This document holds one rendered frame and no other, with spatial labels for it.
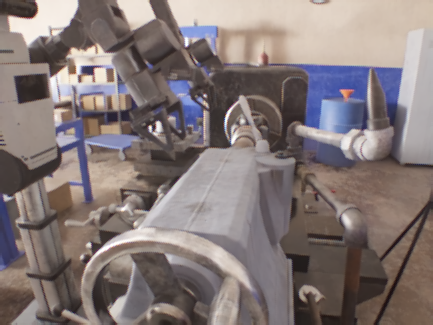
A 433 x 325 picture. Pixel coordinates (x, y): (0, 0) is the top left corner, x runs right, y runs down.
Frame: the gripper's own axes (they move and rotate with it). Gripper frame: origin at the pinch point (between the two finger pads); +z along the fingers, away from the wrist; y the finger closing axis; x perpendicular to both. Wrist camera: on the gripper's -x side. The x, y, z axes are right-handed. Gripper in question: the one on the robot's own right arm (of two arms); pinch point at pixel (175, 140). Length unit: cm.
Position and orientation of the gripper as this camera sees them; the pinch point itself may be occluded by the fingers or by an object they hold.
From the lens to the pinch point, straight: 60.3
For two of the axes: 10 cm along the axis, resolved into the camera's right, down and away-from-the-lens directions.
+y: 1.5, -3.2, 9.4
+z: 4.9, 8.4, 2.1
